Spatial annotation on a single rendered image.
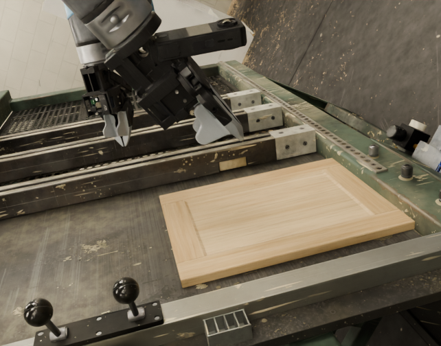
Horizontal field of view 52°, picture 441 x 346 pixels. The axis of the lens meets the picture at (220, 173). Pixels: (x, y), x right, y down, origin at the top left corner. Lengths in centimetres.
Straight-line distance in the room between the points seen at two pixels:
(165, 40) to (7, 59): 605
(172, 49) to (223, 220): 54
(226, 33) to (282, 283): 43
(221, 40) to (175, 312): 43
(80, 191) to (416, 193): 84
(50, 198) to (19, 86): 543
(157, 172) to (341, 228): 55
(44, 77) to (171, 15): 237
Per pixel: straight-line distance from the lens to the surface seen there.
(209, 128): 62
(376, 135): 236
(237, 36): 58
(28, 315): 68
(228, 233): 98
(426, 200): 102
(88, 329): 77
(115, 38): 56
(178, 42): 57
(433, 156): 124
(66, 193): 128
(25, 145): 180
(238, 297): 77
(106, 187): 127
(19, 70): 660
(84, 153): 153
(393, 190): 105
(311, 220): 100
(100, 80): 109
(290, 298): 79
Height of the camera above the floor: 159
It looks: 20 degrees down
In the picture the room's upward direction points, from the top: 73 degrees counter-clockwise
